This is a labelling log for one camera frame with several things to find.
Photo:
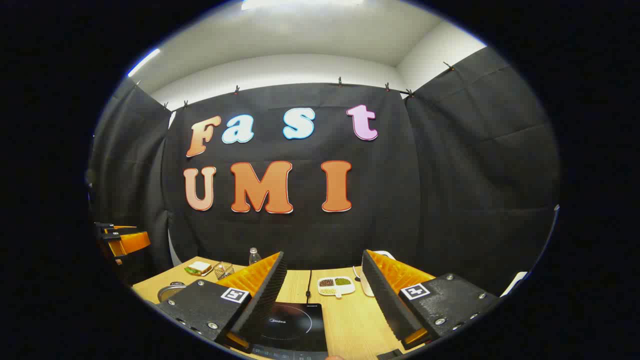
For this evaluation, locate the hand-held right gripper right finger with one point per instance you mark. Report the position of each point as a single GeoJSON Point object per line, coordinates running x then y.
{"type": "Point", "coordinates": [387, 300]}

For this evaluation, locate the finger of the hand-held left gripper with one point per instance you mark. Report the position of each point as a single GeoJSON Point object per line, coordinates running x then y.
{"type": "Point", "coordinates": [131, 242]}
{"type": "Point", "coordinates": [122, 228]}

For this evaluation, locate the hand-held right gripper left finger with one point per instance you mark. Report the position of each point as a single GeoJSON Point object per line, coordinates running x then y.
{"type": "Point", "coordinates": [264, 300]}

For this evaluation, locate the black induction cooktop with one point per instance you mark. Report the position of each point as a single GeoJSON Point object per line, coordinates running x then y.
{"type": "Point", "coordinates": [295, 325]}

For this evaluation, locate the white toaster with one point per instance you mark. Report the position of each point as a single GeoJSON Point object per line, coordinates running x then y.
{"type": "Point", "coordinates": [367, 286]}

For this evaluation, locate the clear plastic water bottle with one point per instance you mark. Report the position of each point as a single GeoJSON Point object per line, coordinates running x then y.
{"type": "Point", "coordinates": [254, 256]}

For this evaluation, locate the white divided dish of beans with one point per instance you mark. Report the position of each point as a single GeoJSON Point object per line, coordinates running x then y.
{"type": "Point", "coordinates": [336, 286]}

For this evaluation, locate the sandwich with lettuce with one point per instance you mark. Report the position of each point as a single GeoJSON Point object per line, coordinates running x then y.
{"type": "Point", "coordinates": [198, 268]}

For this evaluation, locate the long strip ceiling light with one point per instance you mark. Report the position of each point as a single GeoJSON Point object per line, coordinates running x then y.
{"type": "Point", "coordinates": [144, 62]}

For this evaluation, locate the rectangular ceiling light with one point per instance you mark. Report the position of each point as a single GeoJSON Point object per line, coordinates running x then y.
{"type": "Point", "coordinates": [300, 3]}

